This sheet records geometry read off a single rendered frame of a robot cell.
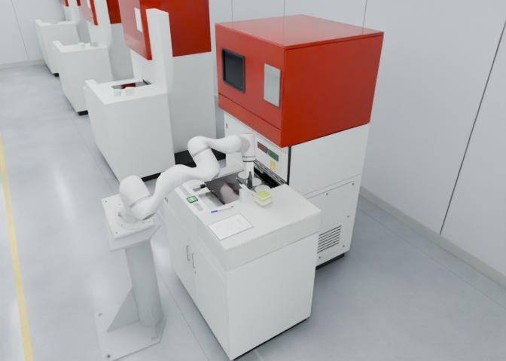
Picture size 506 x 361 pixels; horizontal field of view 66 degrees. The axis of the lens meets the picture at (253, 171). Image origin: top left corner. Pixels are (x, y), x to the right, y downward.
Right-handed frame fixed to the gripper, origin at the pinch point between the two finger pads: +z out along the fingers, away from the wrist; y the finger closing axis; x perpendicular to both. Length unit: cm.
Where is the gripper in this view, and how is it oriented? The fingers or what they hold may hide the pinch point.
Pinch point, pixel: (249, 185)
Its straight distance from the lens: 236.9
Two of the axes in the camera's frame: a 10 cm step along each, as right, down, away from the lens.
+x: 9.9, -0.6, 1.1
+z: 0.4, 9.8, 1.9
